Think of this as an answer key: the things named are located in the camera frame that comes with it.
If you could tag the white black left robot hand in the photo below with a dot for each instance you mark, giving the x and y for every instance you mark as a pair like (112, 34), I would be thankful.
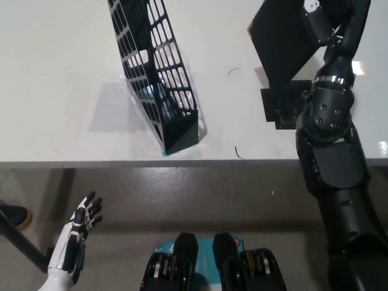
(68, 242)

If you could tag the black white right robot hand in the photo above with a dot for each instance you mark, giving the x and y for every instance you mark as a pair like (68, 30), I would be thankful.
(319, 25)

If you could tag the black notebook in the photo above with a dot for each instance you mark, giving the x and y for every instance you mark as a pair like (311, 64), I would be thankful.
(279, 45)

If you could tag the black robot legs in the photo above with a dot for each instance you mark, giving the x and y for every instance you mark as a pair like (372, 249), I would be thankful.
(212, 266)

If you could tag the black perforated file shelf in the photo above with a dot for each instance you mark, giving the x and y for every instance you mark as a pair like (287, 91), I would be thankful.
(182, 133)

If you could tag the black table leg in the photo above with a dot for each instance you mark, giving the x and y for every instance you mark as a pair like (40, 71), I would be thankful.
(21, 239)

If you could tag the black shoe with tan sole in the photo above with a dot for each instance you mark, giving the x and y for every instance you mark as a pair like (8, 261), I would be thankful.
(16, 213)

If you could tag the black tape patch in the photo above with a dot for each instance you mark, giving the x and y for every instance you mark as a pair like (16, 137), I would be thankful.
(271, 106)

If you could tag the teal tape piece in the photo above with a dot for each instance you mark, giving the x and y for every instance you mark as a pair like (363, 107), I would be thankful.
(165, 153)

